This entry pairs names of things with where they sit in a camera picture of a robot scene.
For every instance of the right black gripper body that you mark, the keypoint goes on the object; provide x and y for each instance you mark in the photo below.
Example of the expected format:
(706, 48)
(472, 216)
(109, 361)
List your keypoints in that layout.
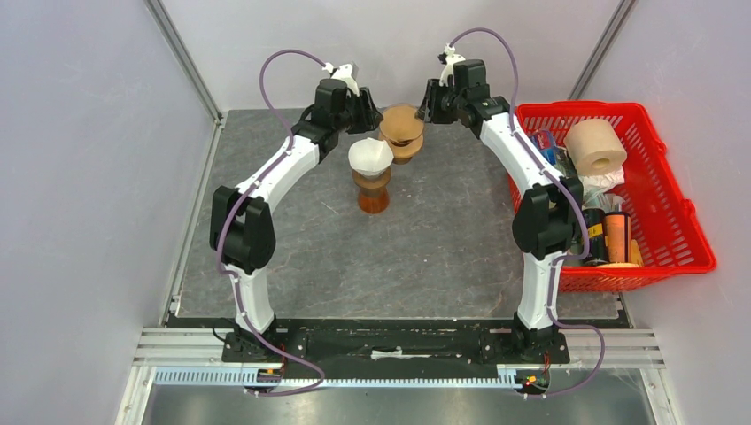
(443, 104)

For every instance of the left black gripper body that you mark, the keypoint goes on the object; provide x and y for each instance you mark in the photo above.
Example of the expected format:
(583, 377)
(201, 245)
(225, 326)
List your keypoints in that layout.
(358, 116)

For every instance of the white paper coffee filter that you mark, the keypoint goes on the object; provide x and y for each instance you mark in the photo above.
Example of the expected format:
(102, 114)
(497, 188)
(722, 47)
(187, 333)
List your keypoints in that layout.
(370, 157)

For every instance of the brown paper coffee filter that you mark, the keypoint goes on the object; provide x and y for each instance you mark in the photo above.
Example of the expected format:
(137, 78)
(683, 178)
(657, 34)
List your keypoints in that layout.
(400, 123)

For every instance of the light wooden ring holder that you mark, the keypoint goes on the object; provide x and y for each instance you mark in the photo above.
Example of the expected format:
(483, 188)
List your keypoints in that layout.
(404, 152)

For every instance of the dark wooden ring holder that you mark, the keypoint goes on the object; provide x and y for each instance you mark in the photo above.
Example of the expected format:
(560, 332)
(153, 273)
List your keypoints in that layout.
(372, 183)

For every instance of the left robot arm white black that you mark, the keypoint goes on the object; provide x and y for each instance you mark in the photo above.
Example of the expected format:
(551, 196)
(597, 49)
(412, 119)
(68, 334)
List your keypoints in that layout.
(242, 231)

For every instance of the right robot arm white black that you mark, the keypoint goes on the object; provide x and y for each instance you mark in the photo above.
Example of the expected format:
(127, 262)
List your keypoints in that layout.
(549, 215)

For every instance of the blue snack packet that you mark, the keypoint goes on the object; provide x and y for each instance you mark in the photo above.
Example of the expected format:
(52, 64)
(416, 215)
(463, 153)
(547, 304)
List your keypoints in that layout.
(546, 144)

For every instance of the amber glass carafe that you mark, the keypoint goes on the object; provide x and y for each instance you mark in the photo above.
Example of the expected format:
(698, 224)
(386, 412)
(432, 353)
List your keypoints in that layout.
(373, 202)

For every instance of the beige toilet paper roll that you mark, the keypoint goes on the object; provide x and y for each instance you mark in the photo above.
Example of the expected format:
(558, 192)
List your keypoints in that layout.
(594, 147)

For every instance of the crumpled white paper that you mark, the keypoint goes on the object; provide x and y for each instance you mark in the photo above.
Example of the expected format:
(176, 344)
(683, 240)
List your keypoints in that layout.
(595, 185)

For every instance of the black cylindrical can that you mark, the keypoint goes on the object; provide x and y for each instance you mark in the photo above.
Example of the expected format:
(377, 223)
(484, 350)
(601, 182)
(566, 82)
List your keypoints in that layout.
(598, 251)

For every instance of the orange cylindrical can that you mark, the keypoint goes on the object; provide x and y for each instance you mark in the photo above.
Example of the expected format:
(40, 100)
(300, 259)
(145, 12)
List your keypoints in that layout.
(618, 233)

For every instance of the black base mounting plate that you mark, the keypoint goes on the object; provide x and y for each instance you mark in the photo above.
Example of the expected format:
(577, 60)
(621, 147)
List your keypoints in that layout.
(402, 349)

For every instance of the red plastic basket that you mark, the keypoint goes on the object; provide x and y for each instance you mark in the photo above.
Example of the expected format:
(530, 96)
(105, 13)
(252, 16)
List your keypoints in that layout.
(663, 221)

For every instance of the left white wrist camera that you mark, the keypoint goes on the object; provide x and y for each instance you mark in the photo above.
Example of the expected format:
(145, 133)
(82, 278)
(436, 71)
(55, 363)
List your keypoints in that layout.
(346, 73)

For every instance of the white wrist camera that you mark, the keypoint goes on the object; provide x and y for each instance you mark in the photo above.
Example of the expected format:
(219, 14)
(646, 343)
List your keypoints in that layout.
(346, 73)
(448, 58)

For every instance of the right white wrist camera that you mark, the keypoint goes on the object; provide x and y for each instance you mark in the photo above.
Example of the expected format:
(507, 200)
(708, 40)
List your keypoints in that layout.
(448, 58)

